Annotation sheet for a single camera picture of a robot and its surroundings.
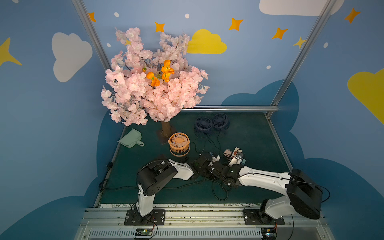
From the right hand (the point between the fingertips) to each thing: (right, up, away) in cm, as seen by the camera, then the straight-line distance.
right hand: (229, 166), depth 87 cm
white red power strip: (+2, +6, +9) cm, 11 cm away
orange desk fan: (-30, +12, +6) cm, 33 cm away
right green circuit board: (+16, -29, -15) cm, 37 cm away
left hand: (-3, -4, -1) cm, 6 cm away
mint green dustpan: (-66, +15, +20) cm, 71 cm away
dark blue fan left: (-14, +25, +14) cm, 32 cm away
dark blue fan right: (-2, +27, +19) cm, 33 cm away
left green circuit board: (-46, -28, -16) cm, 56 cm away
